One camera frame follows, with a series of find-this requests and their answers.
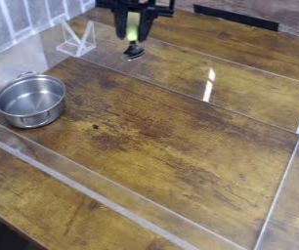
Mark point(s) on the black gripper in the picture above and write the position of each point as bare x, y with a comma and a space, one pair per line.
149, 8

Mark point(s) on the green handled metal spoon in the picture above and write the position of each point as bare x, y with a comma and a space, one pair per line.
134, 50

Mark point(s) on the black strip on table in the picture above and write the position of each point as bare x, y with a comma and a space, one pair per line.
229, 16

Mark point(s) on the small steel pot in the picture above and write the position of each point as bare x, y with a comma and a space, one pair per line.
31, 100

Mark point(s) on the clear acrylic barrier front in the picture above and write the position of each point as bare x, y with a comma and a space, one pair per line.
176, 228

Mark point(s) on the clear acrylic barrier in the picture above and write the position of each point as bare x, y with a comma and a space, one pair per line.
176, 228
278, 234

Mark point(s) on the clear acrylic barrier right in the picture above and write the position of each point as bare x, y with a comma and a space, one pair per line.
278, 234

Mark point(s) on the clear acrylic triangle bracket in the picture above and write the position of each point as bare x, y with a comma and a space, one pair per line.
75, 46

